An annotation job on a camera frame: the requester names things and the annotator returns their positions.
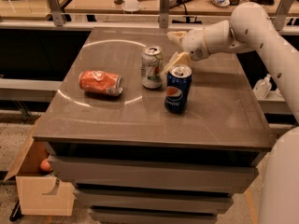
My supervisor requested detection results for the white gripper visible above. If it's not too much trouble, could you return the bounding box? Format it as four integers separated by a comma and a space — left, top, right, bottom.
164, 29, 206, 74

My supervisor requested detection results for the white green 7up can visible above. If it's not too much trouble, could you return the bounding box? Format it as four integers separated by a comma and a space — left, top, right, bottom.
141, 46, 164, 89

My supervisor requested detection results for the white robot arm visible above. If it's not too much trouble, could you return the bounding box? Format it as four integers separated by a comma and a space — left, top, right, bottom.
164, 2, 299, 224

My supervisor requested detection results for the blue pepsi can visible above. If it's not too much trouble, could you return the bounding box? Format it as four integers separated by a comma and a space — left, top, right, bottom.
164, 64, 192, 113

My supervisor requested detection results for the crushed orange soda can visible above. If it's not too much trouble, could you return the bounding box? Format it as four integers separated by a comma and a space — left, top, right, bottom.
78, 70, 122, 96

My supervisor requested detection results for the grey drawer cabinet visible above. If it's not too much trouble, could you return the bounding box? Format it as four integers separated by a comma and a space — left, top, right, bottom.
34, 28, 273, 224

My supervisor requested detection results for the orange ball in box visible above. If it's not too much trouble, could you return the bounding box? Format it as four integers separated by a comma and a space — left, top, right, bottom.
40, 159, 52, 173

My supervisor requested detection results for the cardboard box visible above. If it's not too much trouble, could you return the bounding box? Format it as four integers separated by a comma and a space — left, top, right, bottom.
3, 117, 76, 217

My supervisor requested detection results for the metal bracket middle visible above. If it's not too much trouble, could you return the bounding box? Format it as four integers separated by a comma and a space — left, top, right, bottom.
159, 0, 170, 28

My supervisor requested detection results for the metal bracket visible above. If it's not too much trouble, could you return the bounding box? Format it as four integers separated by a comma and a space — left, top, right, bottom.
272, 0, 294, 31
159, 0, 170, 28
47, 0, 66, 26

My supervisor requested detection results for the metal bracket right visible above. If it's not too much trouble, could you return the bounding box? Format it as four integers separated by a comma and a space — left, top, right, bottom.
272, 0, 294, 31

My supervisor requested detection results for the metal bracket left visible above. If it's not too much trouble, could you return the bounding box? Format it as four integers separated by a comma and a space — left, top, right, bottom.
47, 0, 66, 26

